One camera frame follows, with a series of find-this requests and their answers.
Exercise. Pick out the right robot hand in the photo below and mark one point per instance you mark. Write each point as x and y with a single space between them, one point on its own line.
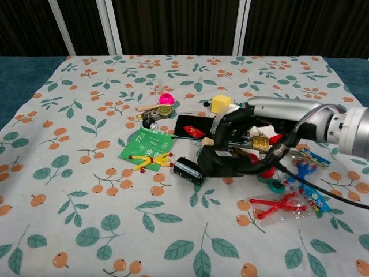
282 108

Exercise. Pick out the white double frame post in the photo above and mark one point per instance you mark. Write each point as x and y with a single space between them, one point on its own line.
241 27
109 27

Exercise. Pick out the blue sticky man packet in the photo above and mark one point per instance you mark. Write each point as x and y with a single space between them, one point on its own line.
304 170

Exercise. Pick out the black rectangular barcode box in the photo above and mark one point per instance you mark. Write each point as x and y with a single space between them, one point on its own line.
225 167

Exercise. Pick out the black cylinder capacitor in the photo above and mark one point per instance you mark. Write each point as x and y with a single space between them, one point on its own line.
187 170

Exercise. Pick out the white die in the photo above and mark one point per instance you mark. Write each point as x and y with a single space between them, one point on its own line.
154 127

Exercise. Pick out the black smartphone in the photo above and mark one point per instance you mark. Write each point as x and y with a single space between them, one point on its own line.
184 122

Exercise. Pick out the teal round magnet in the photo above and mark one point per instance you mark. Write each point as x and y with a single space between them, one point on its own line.
276 186

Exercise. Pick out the yellow sponge cube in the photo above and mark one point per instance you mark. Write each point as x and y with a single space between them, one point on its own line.
220 102

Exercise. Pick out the yellow sticky man toy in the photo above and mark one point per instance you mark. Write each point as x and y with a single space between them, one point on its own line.
150 161

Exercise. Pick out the white eraser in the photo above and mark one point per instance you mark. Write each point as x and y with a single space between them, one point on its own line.
253 131

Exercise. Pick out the pink ball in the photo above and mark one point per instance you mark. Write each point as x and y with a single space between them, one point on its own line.
167 99

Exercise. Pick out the red candy wrapper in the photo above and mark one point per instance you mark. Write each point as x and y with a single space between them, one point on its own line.
193 131

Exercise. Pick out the red round cap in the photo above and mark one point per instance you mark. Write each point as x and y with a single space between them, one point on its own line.
268 173

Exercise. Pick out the silver carabiner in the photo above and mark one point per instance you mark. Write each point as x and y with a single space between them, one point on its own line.
239 142

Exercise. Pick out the floral leaf print tablecloth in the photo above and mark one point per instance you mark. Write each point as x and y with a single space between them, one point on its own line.
86 202

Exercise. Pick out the correction tape dispenser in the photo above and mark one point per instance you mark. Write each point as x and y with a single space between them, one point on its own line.
161 112

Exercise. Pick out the wooden pencil stub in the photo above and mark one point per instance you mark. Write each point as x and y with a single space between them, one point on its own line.
147 108

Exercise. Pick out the red sticky man packet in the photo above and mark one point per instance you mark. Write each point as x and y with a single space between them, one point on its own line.
276 206

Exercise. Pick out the red small box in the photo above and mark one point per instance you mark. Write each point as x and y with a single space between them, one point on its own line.
276 138

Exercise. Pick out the silver foil packet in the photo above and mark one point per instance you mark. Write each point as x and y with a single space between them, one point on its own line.
216 122

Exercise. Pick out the small clear plastic cup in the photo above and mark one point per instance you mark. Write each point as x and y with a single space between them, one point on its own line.
160 84

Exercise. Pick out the brass padlock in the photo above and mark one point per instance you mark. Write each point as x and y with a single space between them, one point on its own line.
261 142

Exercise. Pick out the green tea packet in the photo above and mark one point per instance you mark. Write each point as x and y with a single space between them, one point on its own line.
150 144

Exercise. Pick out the beige eraser block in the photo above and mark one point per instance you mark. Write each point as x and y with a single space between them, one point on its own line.
207 141

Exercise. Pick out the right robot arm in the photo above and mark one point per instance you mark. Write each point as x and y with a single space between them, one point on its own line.
357 130

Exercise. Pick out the white single frame post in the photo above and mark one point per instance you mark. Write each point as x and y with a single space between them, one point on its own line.
62 27

